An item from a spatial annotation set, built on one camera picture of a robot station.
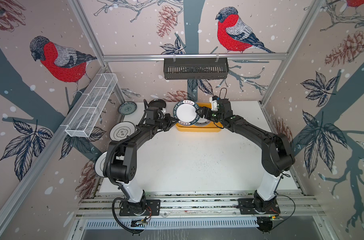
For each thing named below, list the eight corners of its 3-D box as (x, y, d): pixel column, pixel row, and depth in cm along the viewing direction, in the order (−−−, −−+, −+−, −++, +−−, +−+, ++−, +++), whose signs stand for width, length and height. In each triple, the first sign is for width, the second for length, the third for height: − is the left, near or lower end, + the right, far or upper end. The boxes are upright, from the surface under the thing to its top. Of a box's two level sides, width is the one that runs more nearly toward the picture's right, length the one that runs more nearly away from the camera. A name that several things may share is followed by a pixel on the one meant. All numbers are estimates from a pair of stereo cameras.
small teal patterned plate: (117, 114, 118) (116, 112, 117) (122, 103, 127) (121, 101, 125) (134, 114, 118) (133, 112, 117) (138, 103, 127) (137, 101, 125)
